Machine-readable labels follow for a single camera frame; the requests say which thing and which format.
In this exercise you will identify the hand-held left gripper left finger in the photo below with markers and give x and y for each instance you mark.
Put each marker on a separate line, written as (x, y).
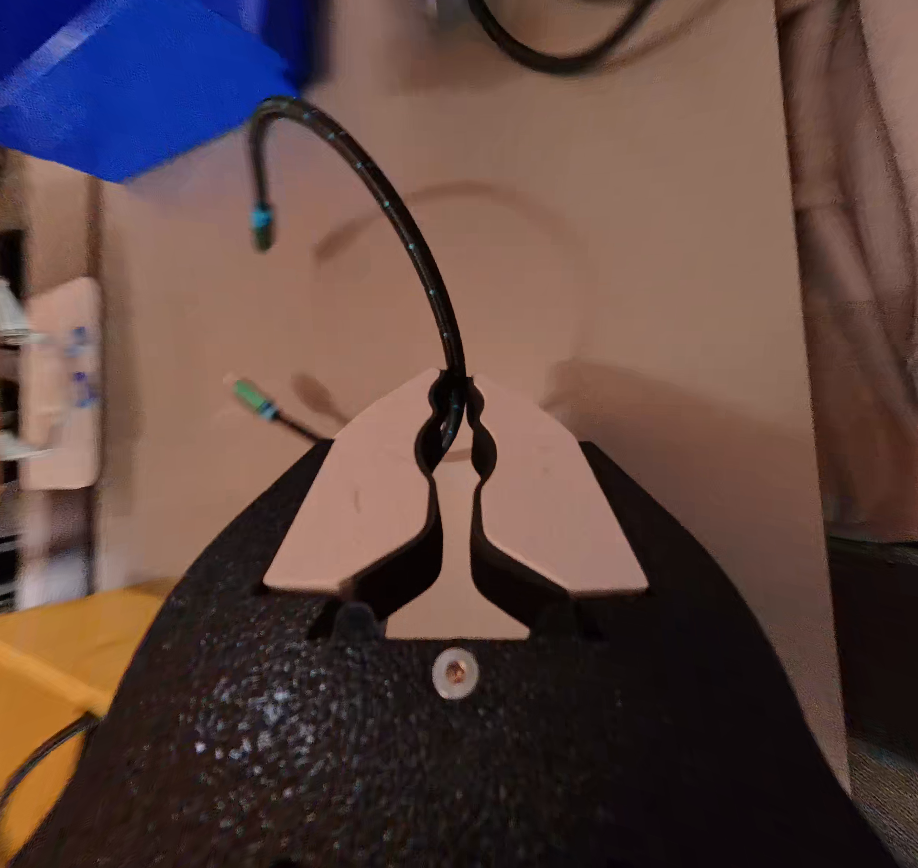
(358, 509)

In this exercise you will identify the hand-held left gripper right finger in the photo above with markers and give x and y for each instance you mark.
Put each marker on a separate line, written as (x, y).
(559, 517)

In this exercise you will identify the large blue plastic bin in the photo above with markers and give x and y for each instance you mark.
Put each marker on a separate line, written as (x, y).
(143, 58)

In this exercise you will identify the large yellow bin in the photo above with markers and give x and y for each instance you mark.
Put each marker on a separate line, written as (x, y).
(43, 638)

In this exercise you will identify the person's beige sweatshirt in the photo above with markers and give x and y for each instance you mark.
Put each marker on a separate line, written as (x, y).
(860, 237)

